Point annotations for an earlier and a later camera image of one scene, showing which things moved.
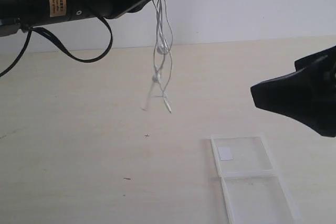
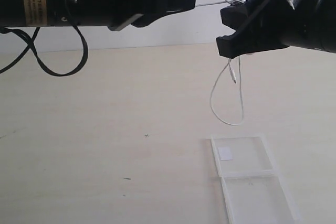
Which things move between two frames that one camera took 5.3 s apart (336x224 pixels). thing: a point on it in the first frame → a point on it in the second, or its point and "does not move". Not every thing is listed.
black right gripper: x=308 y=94 → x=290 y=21
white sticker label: x=225 y=153 does not move
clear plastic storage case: x=255 y=191 does not move
